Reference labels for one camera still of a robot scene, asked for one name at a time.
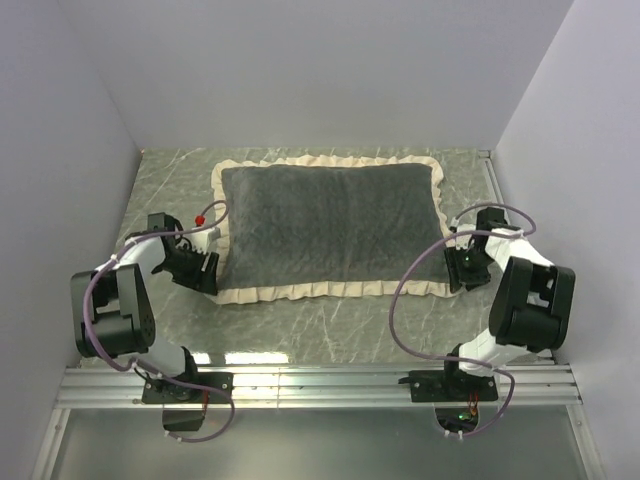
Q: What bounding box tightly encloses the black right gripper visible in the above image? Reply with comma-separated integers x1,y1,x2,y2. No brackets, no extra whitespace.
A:
444,244,495,293

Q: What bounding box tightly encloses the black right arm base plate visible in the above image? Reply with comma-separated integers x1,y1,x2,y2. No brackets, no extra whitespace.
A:
407,368,501,436

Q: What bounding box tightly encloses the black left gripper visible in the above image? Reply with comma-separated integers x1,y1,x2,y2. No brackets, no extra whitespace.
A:
157,243,219,294

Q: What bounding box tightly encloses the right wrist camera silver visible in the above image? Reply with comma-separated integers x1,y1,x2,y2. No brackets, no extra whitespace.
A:
447,218,475,250

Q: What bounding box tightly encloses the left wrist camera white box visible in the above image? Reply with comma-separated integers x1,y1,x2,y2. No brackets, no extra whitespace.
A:
189,214,222,253

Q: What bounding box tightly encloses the aluminium mounting rail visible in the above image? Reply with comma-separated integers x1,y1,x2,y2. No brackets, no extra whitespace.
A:
54,363,582,409

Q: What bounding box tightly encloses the white pillowcase with peach ruffles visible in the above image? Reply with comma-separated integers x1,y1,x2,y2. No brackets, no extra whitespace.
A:
211,155,451,305

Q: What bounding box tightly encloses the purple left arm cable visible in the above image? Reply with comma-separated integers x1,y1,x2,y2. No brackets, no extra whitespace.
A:
82,199,236,444

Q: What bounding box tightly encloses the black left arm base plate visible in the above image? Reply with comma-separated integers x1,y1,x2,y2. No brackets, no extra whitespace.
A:
140,372,233,433

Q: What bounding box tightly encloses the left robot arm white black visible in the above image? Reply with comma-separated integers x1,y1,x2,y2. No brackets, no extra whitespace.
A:
70,212,219,402

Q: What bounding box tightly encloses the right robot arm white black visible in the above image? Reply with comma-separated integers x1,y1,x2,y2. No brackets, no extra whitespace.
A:
440,203,576,400

